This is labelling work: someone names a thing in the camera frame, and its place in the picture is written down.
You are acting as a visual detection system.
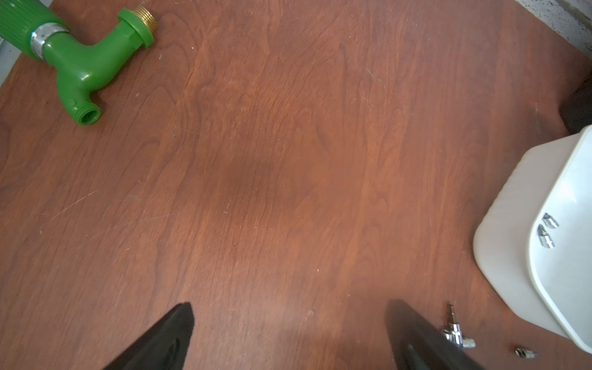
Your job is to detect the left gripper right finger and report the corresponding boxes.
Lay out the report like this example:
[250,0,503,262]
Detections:
[385,299,482,369]

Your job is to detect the green toy drill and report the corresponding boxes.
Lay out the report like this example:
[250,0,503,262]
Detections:
[1,1,158,126]

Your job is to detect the silver bit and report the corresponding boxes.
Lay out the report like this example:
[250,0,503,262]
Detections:
[542,213,560,229]
[514,348,538,359]
[536,224,555,249]

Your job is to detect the pile of silver bits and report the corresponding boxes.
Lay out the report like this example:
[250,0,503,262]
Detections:
[442,303,476,349]

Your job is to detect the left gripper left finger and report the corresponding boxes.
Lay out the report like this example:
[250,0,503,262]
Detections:
[105,302,194,370]

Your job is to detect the white rectangular storage box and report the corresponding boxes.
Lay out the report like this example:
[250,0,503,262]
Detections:
[473,127,591,352]

